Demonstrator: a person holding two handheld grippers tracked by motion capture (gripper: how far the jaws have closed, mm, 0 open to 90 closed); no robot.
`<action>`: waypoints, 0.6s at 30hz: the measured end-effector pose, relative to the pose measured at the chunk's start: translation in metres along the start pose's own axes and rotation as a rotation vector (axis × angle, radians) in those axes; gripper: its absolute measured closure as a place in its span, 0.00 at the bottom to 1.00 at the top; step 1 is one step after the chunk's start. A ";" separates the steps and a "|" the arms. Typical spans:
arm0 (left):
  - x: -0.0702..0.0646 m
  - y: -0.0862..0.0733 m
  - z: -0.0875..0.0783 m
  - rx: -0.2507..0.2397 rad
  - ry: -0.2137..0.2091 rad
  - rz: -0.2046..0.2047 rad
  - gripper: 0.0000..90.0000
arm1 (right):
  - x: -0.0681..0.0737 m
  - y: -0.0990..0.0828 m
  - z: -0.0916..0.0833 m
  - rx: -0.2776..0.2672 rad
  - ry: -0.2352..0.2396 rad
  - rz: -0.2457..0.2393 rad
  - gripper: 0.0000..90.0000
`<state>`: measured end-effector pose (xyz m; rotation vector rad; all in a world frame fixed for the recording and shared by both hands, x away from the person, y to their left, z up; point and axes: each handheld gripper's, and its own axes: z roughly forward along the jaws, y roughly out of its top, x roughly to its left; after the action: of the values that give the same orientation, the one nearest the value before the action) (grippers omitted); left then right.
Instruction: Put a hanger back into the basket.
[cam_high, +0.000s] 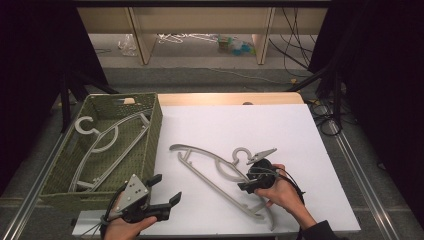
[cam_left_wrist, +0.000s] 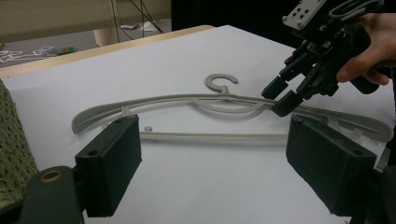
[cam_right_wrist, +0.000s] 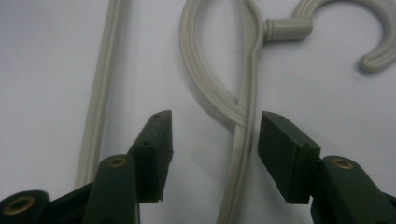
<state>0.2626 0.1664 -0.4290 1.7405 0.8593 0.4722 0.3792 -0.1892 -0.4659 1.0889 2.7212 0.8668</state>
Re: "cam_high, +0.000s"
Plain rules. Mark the person's right hand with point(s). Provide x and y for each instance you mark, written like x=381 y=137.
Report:
x=286 y=196

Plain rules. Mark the white table mat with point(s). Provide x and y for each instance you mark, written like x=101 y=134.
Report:
x=260 y=126

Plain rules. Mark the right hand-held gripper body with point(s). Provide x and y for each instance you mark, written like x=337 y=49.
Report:
x=268 y=173

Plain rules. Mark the grey plastic clothes hanger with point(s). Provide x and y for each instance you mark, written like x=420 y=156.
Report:
x=77 y=126
x=181 y=146
x=104 y=150

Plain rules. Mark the aluminium rail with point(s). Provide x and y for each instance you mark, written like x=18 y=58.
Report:
x=33 y=196
x=360 y=176

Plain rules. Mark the green woven basket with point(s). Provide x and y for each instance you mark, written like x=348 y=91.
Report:
x=133 y=156

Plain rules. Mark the person's left hand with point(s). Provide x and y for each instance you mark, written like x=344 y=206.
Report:
x=123 y=231

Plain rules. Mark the light wooden shelf unit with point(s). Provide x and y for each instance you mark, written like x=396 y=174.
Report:
x=200 y=20

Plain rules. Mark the black curtain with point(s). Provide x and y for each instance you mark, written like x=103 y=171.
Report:
x=33 y=66
x=383 y=83

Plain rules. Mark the black metal stand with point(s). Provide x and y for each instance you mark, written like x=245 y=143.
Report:
x=337 y=96
x=65 y=100

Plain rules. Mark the clear plastic bag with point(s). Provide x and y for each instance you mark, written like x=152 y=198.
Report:
x=127 y=45

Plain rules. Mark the colourful toy pile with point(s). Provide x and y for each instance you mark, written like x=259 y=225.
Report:
x=235 y=46

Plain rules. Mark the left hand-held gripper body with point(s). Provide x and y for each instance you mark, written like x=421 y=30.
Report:
x=133 y=193

